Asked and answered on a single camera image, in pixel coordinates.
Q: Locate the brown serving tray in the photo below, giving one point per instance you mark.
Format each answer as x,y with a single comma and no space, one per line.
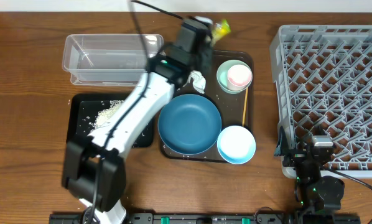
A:
230,106

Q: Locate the yellow green snack wrapper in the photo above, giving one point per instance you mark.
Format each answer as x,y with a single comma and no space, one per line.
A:
220,30

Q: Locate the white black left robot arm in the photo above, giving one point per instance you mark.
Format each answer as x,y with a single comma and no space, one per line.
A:
94,166

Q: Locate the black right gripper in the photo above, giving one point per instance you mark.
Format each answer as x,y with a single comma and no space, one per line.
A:
283,149

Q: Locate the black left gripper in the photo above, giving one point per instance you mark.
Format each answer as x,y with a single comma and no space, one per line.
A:
204,58

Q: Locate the white rice pile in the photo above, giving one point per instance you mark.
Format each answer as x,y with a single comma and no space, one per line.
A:
106,110

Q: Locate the green bowl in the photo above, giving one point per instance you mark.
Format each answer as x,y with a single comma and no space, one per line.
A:
221,74

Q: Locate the black food waste tray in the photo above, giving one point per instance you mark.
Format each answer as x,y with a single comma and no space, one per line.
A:
85,108

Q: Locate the clear plastic waste bin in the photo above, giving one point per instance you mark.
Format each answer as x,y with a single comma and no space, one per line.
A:
108,59

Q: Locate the white tissue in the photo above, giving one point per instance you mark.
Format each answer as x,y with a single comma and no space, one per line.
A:
198,81

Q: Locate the pink cup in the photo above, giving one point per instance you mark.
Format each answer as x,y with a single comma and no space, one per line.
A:
238,77

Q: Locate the grey dishwasher rack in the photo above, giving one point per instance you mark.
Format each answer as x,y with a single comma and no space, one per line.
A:
323,78

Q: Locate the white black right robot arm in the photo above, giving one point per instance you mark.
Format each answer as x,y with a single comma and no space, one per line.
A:
320,196

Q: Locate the dark blue plate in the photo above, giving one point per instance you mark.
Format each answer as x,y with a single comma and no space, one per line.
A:
189,124

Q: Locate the light blue bowl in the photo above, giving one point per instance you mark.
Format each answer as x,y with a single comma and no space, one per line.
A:
236,145

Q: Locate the wooden chopstick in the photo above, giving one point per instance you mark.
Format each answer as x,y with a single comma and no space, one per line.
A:
245,106

